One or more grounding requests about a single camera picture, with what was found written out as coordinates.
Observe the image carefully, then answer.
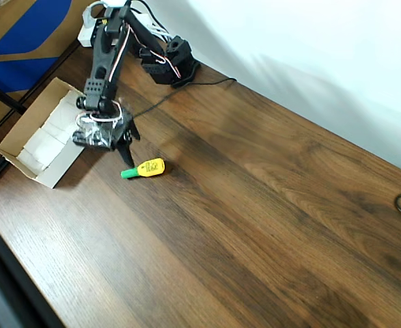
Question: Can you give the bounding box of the white cardboard box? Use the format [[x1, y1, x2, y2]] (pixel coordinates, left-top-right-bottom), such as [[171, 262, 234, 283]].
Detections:
[[0, 77, 111, 189]]

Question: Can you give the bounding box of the black power adapter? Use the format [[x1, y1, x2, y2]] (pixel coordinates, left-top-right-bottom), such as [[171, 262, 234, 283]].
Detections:
[[90, 15, 111, 47]]

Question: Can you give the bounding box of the thin black cable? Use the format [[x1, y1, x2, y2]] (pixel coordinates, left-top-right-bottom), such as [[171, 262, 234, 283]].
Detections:
[[131, 77, 238, 119]]

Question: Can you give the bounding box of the plastic wrapped wrist camera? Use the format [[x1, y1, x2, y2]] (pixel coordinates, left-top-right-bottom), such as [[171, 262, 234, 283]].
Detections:
[[71, 126, 96, 149]]

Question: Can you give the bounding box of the white power strip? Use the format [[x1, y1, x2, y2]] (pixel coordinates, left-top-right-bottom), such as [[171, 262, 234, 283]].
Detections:
[[77, 3, 174, 49]]

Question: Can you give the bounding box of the yellow green marker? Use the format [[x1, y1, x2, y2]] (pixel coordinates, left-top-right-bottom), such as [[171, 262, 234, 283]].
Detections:
[[120, 157, 166, 180]]

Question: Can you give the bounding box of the cardboard box with blue print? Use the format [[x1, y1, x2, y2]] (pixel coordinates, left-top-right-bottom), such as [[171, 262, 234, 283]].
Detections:
[[0, 0, 85, 141]]

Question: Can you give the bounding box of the white plug with cable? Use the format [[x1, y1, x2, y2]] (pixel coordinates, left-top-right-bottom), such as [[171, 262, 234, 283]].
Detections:
[[81, 1, 102, 30]]

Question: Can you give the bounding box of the white paper padding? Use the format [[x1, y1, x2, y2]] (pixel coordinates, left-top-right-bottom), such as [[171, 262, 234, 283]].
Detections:
[[17, 89, 95, 174]]

